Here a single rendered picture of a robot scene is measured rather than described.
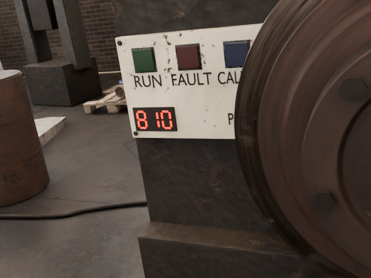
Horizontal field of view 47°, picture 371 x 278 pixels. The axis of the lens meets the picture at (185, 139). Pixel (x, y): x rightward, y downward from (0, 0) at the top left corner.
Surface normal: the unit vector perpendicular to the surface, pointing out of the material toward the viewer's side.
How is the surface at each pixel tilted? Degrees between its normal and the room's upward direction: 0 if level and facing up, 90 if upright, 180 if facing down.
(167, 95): 90
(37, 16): 90
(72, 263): 0
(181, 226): 0
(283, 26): 90
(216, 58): 90
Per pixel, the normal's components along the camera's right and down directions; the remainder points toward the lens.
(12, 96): 0.89, 0.04
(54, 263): -0.13, -0.93
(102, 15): -0.37, 0.36
